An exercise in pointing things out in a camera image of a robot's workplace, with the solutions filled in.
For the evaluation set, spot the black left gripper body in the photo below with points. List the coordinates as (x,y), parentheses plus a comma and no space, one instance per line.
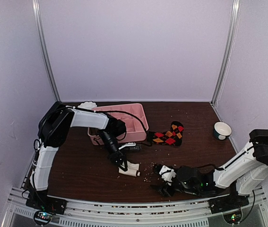
(108,138)

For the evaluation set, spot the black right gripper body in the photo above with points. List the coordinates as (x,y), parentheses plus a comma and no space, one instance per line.
(164,189)

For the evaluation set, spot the beige brown striped sock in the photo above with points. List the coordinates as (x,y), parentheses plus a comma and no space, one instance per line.
(132,170)

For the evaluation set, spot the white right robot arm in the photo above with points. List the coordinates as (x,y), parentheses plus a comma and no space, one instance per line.
(245,170)

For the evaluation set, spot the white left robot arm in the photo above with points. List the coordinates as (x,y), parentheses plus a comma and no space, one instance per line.
(54,128)

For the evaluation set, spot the pink divided organizer tray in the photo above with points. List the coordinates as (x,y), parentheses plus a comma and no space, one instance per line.
(135,131)

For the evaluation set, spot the white scalloped ceramic bowl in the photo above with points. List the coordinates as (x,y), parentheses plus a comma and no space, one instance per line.
(87,105)

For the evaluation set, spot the black red argyle sock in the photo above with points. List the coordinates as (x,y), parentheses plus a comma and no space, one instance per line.
(171,137)

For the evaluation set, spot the white dark blue cup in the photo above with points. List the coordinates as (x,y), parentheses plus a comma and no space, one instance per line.
(221,130)

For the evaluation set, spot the front aluminium rail base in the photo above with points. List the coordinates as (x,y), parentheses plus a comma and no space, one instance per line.
(186,213)

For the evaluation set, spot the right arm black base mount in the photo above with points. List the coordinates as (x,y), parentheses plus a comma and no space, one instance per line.
(227,203)

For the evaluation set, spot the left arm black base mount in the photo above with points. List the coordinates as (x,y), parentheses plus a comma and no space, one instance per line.
(41,201)

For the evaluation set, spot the left aluminium frame post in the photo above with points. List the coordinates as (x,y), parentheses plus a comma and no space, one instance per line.
(45,55)

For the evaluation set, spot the aluminium frame post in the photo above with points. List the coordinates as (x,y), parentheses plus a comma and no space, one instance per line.
(227,53)
(45,55)

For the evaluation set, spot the right aluminium frame post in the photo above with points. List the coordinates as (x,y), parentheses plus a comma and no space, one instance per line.
(227,53)

